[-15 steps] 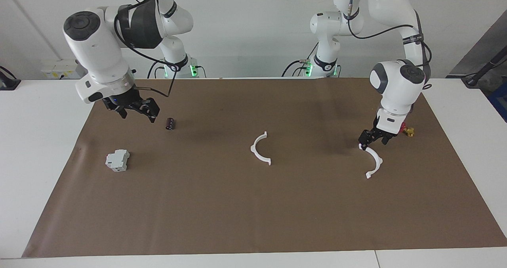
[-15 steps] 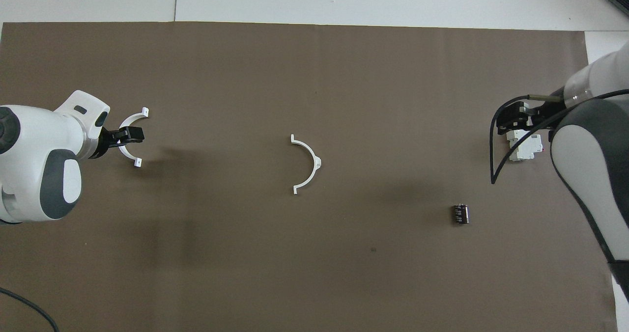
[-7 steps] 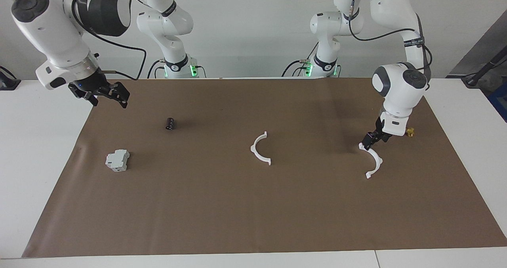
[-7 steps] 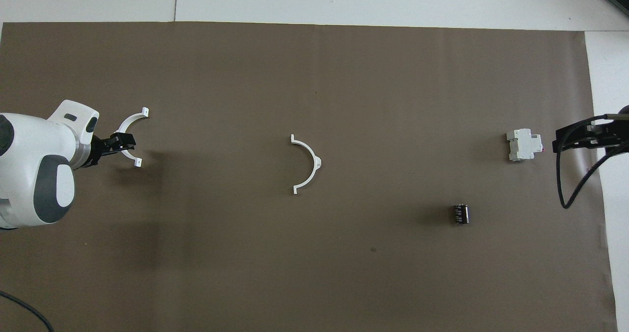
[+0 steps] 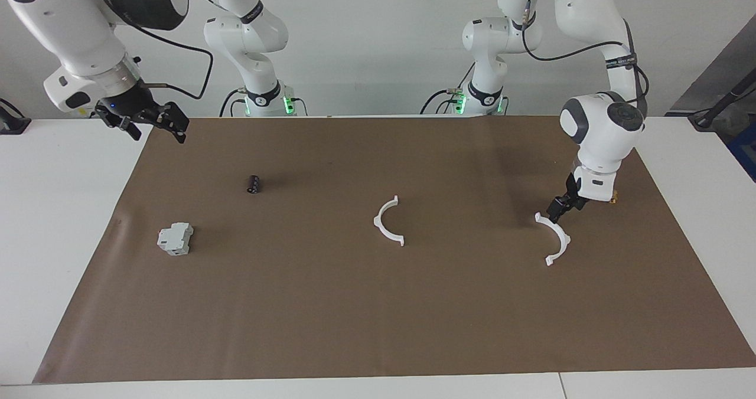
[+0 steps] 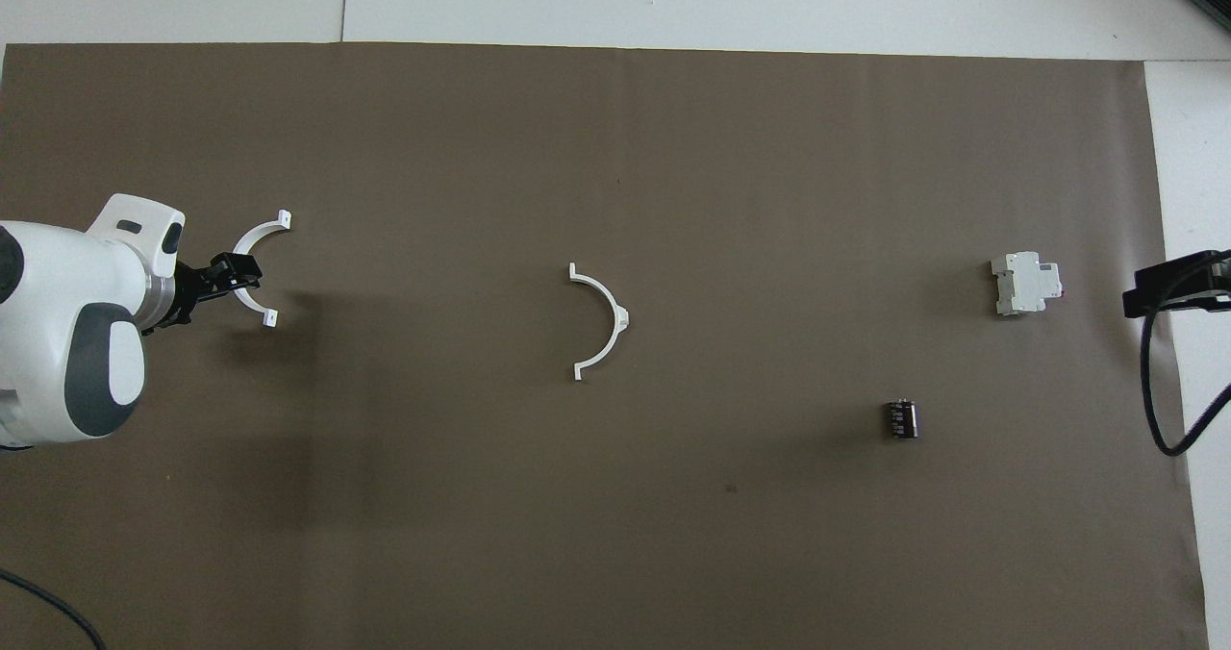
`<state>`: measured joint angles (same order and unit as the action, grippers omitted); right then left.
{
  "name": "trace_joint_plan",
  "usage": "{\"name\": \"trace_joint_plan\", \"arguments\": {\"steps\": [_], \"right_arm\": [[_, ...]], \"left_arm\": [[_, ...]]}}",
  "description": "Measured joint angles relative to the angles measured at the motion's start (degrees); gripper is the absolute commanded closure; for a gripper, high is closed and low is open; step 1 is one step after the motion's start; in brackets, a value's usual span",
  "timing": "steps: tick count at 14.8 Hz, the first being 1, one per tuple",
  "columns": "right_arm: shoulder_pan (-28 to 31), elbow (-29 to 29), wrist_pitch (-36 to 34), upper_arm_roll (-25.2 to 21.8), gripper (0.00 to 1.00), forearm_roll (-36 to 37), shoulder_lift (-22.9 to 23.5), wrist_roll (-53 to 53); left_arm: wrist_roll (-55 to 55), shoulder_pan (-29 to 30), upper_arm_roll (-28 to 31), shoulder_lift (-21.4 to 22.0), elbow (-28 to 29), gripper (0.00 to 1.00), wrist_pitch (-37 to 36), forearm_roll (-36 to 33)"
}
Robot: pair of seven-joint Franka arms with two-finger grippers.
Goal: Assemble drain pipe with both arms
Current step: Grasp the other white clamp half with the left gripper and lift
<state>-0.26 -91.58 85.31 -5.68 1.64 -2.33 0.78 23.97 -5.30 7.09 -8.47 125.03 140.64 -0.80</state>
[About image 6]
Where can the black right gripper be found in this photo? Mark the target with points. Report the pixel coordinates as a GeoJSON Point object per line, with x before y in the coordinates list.
{"type": "Point", "coordinates": [1221, 289]}

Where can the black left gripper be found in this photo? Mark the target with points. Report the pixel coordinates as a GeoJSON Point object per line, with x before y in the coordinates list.
{"type": "Point", "coordinates": [192, 289]}

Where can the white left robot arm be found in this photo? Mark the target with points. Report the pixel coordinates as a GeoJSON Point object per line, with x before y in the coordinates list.
{"type": "Point", "coordinates": [58, 323]}

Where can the white circuit breaker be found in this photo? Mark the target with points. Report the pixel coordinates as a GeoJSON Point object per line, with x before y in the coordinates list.
{"type": "Point", "coordinates": [1021, 285]}

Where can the black cylindrical capacitor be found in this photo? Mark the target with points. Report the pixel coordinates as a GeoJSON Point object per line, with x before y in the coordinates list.
{"type": "Point", "coordinates": [901, 419]}

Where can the brown paper table mat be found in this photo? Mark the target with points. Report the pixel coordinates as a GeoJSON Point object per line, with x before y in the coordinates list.
{"type": "Point", "coordinates": [615, 496]}

